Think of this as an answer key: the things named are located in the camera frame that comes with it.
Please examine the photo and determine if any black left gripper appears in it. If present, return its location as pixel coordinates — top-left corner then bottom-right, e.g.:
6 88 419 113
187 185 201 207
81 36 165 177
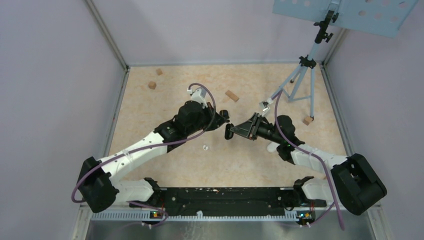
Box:
186 102 227 136

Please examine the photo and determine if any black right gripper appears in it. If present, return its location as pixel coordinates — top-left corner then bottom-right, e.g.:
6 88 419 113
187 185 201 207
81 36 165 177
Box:
230 112 283 145

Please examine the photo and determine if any black oval charging case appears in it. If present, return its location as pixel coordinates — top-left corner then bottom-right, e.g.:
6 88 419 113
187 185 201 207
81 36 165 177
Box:
224 123 234 140

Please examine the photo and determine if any white oval charging case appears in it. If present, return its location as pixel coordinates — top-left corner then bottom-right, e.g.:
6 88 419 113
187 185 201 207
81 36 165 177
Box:
266 142 279 153

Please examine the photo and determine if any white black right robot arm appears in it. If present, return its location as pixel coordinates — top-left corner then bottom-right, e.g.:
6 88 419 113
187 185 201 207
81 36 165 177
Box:
224 113 388 216

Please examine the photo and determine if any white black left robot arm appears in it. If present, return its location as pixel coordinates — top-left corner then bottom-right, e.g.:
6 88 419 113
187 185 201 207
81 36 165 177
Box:
72 100 230 213

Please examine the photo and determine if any long wooden block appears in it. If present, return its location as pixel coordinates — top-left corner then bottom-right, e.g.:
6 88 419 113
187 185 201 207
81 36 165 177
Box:
225 90 240 102

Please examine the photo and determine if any wooden block under tripod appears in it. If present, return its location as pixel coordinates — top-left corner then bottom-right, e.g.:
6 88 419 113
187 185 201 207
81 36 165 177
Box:
302 116 314 126

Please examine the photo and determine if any wooden cube near corner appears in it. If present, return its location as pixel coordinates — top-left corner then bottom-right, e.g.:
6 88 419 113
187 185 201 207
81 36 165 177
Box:
156 68 164 76

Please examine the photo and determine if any wooden cube left side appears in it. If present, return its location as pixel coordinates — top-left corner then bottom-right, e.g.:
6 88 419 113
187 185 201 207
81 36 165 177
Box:
148 81 157 90

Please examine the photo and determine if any light blue tripod stand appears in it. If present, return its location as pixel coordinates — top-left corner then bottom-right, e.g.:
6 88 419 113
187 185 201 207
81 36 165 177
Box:
271 10 339 120

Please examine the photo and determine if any light blue perforated panel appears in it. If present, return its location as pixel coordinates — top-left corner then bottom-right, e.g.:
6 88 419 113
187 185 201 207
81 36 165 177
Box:
272 0 418 38

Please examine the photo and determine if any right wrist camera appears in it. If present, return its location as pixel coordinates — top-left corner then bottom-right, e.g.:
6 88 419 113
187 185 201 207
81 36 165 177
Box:
259 98 274 117

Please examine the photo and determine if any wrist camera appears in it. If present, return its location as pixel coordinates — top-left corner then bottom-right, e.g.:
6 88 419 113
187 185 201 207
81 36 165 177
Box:
187 87 208 109
259 98 274 117

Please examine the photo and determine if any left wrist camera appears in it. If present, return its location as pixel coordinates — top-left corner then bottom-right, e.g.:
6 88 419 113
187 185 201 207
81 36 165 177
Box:
187 87 208 109

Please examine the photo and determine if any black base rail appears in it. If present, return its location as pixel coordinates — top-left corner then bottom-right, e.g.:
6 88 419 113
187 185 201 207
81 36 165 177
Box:
144 187 327 217

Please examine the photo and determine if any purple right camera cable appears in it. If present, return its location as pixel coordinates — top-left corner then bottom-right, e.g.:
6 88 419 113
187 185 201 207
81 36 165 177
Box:
269 89 346 231

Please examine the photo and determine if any white slotted cable duct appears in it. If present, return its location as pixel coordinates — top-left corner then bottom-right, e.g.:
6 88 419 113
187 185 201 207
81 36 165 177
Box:
91 210 298 222

